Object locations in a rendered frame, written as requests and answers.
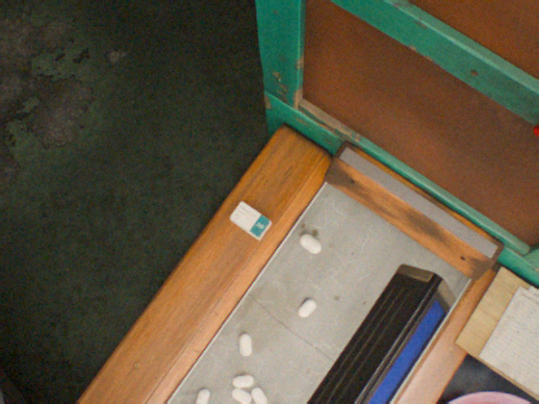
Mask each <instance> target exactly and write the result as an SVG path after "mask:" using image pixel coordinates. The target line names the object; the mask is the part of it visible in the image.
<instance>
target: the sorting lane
mask: <svg viewBox="0 0 539 404"><path fill-rule="evenodd" d="M303 235H310V236H312V237H313V238H314V239H315V240H317V241H318V242H319V243H320V244H321V251H320V252H319V253H317V254H312V253H310V252H309V251H308V250H306V248H305V247H304V246H303V245H302V244H301V242H300V239H301V237H302V236H303ZM401 264H406V265H411V266H415V267H417V268H421V269H424V270H427V271H434V272H436V273H438V275H440V276H441V277H443V278H444V280H445V281H446V282H447V285H448V287H449V289H450V290H451V292H452V293H453V294H454V297H455V300H456V301H455V304H454V305H453V306H452V307H451V309H450V312H451V311H452V309H453V307H454V306H455V305H456V304H457V302H458V301H459V299H460V297H461V296H462V294H463V293H464V290H465V289H466V287H468V285H469V284H470V282H471V280H472V279H471V278H470V277H467V276H466V275H465V274H464V273H462V272H460V271H459V270H458V269H457V268H455V267H454V266H451V265H449V264H448V263H446V262H445V261H443V260H442V259H440V257H438V256H437V255H434V254H432V253H431V252H430V251H429V250H427V249H426V248H424V247H423V246H422V245H420V244H419V243H418V242H415V241H414V240H412V239H410V238H409V237H408V236H407V235H405V234H404V233H403V232H401V231H400V230H399V229H398V228H397V227H395V226H394V225H392V224H390V223H389V222H387V221H386V220H384V219H383V218H382V217H381V216H379V215H377V214H376V213H374V212H373V211H371V210H369V209H367V208H366V207H364V206H363V205H361V204H360V203H358V202H356V201H355V200H353V199H352V198H350V197H349V196H348V195H346V194H345V193H343V192H342V191H341V190H339V189H336V188H335V187H332V186H330V185H329V184H328V183H325V184H324V185H323V187H321V189H320V190H319V192H318V193H317V195H316V196H315V197H314V199H313V200H312V202H311V203H310V204H309V206H308V209H307V210H306V211H305V212H304V213H303V215H302V216H301V218H300V219H299V220H298V222H297V223H296V225H295V226H294V228H293V229H292V231H291V232H290V233H289V235H288V236H287V237H286V238H284V240H283V243H282V244H281V246H280V247H279V248H278V250H277V251H276V253H275V254H274V255H273V257H272V258H271V259H270V260H269V262H268V263H267V265H266V266H265V267H264V269H263V270H262V272H261V273H260V274H259V277H258V278H257V279H256V280H255V282H254V283H253V285H252V286H251V288H250V289H249V290H248V292H247V293H246V294H245V295H244V297H243V298H242V300H241V301H240V304H239V305H238V307H237V308H236V309H235V310H234V311H233V313H232V314H231V315H230V317H228V319H227V320H226V322H224V323H223V326H222V328H221V329H220V330H219V332H218V333H217V334H216V335H215V337H214V338H213V340H212V341H211V342H210V345H209V346H208V347H207V348H206V350H205V351H204V353H203V354H202V355H201V356H200V357H199V359H198V360H197V363H196V364H195V365H194V366H193V368H192V369H191V371H190V372H189V374H187V377H186V378H185V380H184V381H183V382H182V383H181V384H180V386H179V387H178V389H177V391H176V392H175V393H174V395H173V396H172V397H171V398H170V399H169V401H168V402H167V404H196V400H197V397H198V395H199V392H200V391H201V390H203V389H205V390H207V391H208V392H209V394H210V395H209V398H208V401H207V404H243V403H242V402H240V401H238V400H236V399H235V398H233V395H232V392H233V389H237V388H235V387H234V386H233V379H234V378H235V377H237V376H244V375H250V376H251V377H252V378H253V384H252V385H251V386H250V387H245V388H240V389H241V390H244V391H247V393H249V394H250V396H251V391H252V390H254V389H257V388H258V389H261V390H262V391H263V394H264V396H265V397H266V399H267V404H306V403H307V400H308V399H309V397H311V395H312V394H313V392H314V390H315V389H316V388H317V387H318V385H319V384H320V382H321V380H322V379H323V378H324V377H325V374H326V372H327V371H328V370H329V369H330V368H331V367H332V365H333V364H334V362H335V361H336V359H337V358H338V356H339V355H340V354H341V353H342V351H343V350H344V348H345V347H346V345H347V343H348V341H349V340H350V338H351V337H352V335H353V334H354V332H355V331H356V329H358V327H359V325H360V324H361V322H362V321H363V319H364V318H365V316H366V315H367V314H368V313H369V310H370V308H371V307H372V305H373V303H374V302H375V300H376V299H377V298H378V297H379V295H380V294H381V293H382V292H383V290H384V289H385V287H386V286H387V284H388V283H389V281H390V279H391V278H392V276H393V275H394V274H395V272H396V270H397V269H398V267H399V266H400V265H401ZM308 299H313V300H315V302H316V304H317V307H316V308H315V309H314V310H313V311H312V312H311V313H310V314H309V315H308V316H306V317H302V316H300V314H299V312H298V310H299V309H300V307H301V305H302V304H303V303H304V302H305V301H306V300H308ZM450 312H449V314H448V316H447V317H446V319H445V320H444V321H443V323H442V324H441V326H440V327H439V329H438V331H437V332H436V334H435V336H436V335H437V334H438V332H439V331H440V329H441V328H442V326H443V324H444V323H445V321H446V320H447V319H448V318H449V315H450ZM243 334H246V335H249V336H250V337H251V347H252V352H251V353H250V355H248V356H244V355H243V354H242V353H241V351H240V343H239V337H240V336H241V335H243ZM435 336H434V338H433V339H432V341H431V342H430V344H429V345H428V347H429V346H430V345H431V344H432V342H433V341H434V339H435ZM428 347H427V348H428ZM427 348H426V349H425V351H424V352H423V355H424V353H425V352H426V350H427ZM423 355H422V356H421V358H422V357H423ZM421 358H420V359H421ZM420 359H419V360H418V362H419V361H420ZM417 364H418V363H417ZM416 367H417V365H415V367H414V368H413V370H412V371H411V372H410V374H409V375H408V377H407V378H406V380H405V382H407V380H408V379H409V377H410V375H411V374H412V372H413V371H414V370H415V369H416ZM405 382H404V383H403V384H402V385H401V387H400V389H399V391H400V390H401V389H402V387H403V386H404V384H405ZM397 396H398V393H397V394H396V396H395V398H394V399H393V401H392V402H391V403H390V404H392V403H394V401H395V399H396V398H397ZM248 404H257V403H256V402H255V400H254V399H253V397H252V396H251V400H250V402H249V403H248Z"/></svg>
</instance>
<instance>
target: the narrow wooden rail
mask: <svg viewBox="0 0 539 404"><path fill-rule="evenodd" d="M501 267H503V266H502V265H501V264H499V263H498V262H495V263H494V264H493V265H492V266H491V267H490V268H489V269H488V270H487V271H486V272H485V273H484V274H483V275H482V276H481V277H480V278H479V279H478V280H476V281H474V280H473V279H472V280H471V282H470V284H469V285H468V287H466V289H465V290H464V293H463V294H462V296H461V297H460V299H459V301H458V302H457V304H456V305H455V306H454V307H453V309H452V311H451V312H450V315H449V318H448V319H447V320H446V321H445V323H444V324H443V326H442V328H441V329H440V331H439V332H438V334H437V335H436V336H435V339H434V341H433V342H432V344H431V345H430V346H429V347H428V348H427V350H426V352H425V353H424V355H423V357H422V358H421V359H420V361H419V362H418V364H417V367H416V369H415V370H414V371H413V372H412V374H411V375H410V377H409V379H408V380H407V382H405V384H404V386H403V387H402V389H401V390H400V392H399V393H398V396H397V398H396V399H395V401H394V403H392V404H436V402H437V401H438V398H439V397H440V395H441V393H442V392H443V391H444V390H445V388H446V386H447V385H448V383H449V381H450V380H451V379H452V377H453V375H454V372H455V371H456V370H457V369H458V368H459V366H460V364H461V363H462V361H463V359H464V358H465V357H466V356H467V354H468V352H466V351H465V350H463V349H462V348H460V347H459V346H457V345H456V344H454V343H453V341H454V340H455V339H456V337H457V336H458V334H459V332H460V331H461V329H462V328H463V326H464V325H465V324H466V322H467V321H468V317H469V316H470V314H471V313H472V312H473V310H474V309H475V307H476V305H477V303H478V302H479V300H480V298H481V296H482V295H483V293H484V292H485V291H486V289H487V288H488V286H489V285H490V284H491V282H492V279H493V277H494V276H495V274H496V273H497V271H498V270H499V269H500V268H501ZM503 268H504V269H505V267H503Z"/></svg>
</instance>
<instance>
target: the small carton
mask: <svg viewBox="0 0 539 404"><path fill-rule="evenodd" d="M230 219H231V220H232V221H233V222H234V223H235V224H236V225H238V226H239V227H241V228H242V229H244V230H245V231H246V232H248V234H250V235H251V236H254V237H256V238H257V239H258V240H259V239H260V238H261V237H262V236H263V235H264V234H265V233H266V231H267V230H268V229H269V227H270V226H271V221H270V220H269V219H268V218H266V217H265V216H263V215H261V214H260V213H258V212H256V211H255V210H254V209H252V208H251V207H249V206H248V205H246V204H245V203H244V202H243V201H242V202H241V203H240V204H239V206H238V207H237V208H236V210H235V211H234V213H233V214H231V216H230Z"/></svg>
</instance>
